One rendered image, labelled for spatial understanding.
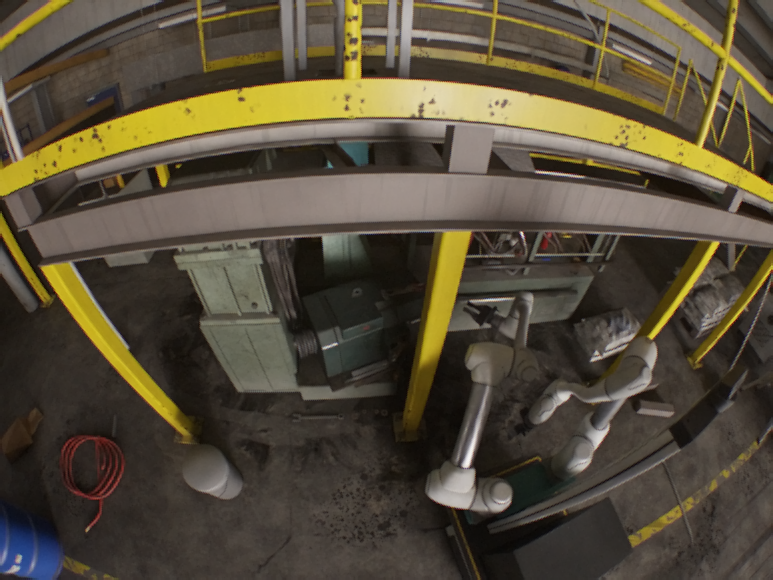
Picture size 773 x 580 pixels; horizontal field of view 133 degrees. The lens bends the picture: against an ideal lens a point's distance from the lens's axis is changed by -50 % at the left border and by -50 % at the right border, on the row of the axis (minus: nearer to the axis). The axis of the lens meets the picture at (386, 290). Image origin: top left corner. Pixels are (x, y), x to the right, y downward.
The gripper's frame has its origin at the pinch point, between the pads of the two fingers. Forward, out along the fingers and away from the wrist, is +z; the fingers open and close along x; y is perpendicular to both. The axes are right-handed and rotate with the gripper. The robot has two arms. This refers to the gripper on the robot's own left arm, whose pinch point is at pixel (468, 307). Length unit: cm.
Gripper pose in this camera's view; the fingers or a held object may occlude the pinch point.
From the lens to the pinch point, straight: 203.9
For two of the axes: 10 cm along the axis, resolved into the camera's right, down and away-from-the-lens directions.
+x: 5.8, -5.5, 6.0
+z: -8.2, -4.2, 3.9
